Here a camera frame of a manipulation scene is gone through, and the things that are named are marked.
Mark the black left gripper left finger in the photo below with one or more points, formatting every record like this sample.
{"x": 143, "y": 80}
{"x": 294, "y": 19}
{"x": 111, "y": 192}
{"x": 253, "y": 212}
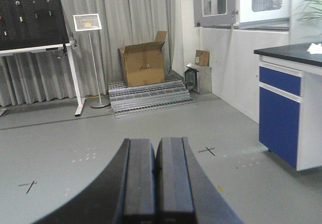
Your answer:
{"x": 124, "y": 192}

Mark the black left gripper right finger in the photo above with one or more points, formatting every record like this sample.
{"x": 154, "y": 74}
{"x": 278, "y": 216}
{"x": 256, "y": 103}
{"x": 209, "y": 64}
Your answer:
{"x": 184, "y": 193}

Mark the blue lab bench cabinet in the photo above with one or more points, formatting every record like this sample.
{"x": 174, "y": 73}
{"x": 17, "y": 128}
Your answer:
{"x": 290, "y": 104}

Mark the grey glass door cabinet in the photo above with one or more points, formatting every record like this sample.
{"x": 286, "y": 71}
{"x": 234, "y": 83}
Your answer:
{"x": 243, "y": 14}

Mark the metal grate steps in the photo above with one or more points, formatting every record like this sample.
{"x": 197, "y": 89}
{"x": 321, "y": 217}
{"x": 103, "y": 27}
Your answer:
{"x": 130, "y": 101}

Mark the black metal lantern box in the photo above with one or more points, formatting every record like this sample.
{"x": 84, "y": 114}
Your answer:
{"x": 198, "y": 78}

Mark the large open cardboard box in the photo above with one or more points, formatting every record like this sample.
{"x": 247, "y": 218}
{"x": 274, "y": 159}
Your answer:
{"x": 143, "y": 64}

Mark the small cardboard box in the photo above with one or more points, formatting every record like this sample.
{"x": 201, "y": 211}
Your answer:
{"x": 202, "y": 57}

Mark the sign on floor stand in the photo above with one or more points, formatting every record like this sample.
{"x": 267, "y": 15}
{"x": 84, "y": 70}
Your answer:
{"x": 88, "y": 23}

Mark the grey curtain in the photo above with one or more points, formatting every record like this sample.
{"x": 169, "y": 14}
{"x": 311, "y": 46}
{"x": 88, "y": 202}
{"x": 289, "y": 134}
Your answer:
{"x": 28, "y": 78}

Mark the white paper on bench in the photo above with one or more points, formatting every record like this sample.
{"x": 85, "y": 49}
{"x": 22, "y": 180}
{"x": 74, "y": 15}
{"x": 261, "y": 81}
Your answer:
{"x": 315, "y": 48}

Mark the black pegboard on stand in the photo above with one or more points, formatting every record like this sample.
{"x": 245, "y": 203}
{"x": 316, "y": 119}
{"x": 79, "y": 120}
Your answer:
{"x": 34, "y": 26}

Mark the green plant leaves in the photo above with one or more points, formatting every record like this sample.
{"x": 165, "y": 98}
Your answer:
{"x": 310, "y": 10}

